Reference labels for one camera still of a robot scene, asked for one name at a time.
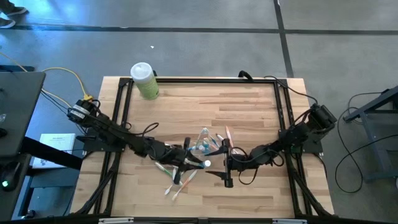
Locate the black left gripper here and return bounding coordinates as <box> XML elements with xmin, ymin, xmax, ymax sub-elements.
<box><xmin>154</xmin><ymin>137</ymin><xmax>205</xmax><ymax>185</ymax></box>

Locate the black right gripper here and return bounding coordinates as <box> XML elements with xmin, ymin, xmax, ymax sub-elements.
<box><xmin>204</xmin><ymin>138</ymin><xmax>249</xmax><ymax>189</ymax></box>

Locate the clear acrylic organizer box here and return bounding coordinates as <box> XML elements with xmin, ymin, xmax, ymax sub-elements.
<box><xmin>188</xmin><ymin>126</ymin><xmax>225</xmax><ymax>158</ymax></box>

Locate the purple white toothbrush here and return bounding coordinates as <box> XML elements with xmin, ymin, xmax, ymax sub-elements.
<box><xmin>164</xmin><ymin>167</ymin><xmax>178</xmax><ymax>196</ymax></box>

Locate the green wipes canister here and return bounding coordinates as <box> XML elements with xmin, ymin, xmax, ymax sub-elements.
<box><xmin>129</xmin><ymin>62</ymin><xmax>160</xmax><ymax>101</ymax></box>

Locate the white booklet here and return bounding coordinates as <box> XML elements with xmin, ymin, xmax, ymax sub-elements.
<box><xmin>32</xmin><ymin>133</ymin><xmax>76</xmax><ymax>169</ymax></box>

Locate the black desk leg beam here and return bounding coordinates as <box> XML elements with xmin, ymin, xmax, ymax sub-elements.
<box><xmin>21</xmin><ymin>136</ymin><xmax>83</xmax><ymax>170</ymax></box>

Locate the grey metal stand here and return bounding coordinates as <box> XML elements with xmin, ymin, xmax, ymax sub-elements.
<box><xmin>343</xmin><ymin>85</ymin><xmax>398</xmax><ymax>183</ymax></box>

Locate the black side desk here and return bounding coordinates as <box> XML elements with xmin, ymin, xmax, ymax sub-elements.
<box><xmin>0</xmin><ymin>71</ymin><xmax>47</xmax><ymax>156</ymax></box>

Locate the black computer mouse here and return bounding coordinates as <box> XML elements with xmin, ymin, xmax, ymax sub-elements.
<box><xmin>0</xmin><ymin>161</ymin><xmax>20</xmax><ymax>192</ymax></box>

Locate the person's shoe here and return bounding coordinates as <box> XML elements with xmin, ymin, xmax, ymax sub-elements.
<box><xmin>0</xmin><ymin>0</ymin><xmax>29</xmax><ymax>16</ymax></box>
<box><xmin>0</xmin><ymin>17</ymin><xmax>16</xmax><ymax>29</ymax></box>

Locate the black aluminium table frame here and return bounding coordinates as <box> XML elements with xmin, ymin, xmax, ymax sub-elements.
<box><xmin>70</xmin><ymin>77</ymin><xmax>335</xmax><ymax>224</ymax></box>

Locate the silver frame bracket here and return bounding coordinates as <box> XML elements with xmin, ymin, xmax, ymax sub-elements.
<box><xmin>272</xmin><ymin>218</ymin><xmax>308</xmax><ymax>224</ymax></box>
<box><xmin>98</xmin><ymin>217</ymin><xmax>134</xmax><ymax>224</ymax></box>

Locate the yellow cable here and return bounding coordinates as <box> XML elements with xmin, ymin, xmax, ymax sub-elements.
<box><xmin>0</xmin><ymin>51</ymin><xmax>93</xmax><ymax>102</ymax></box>

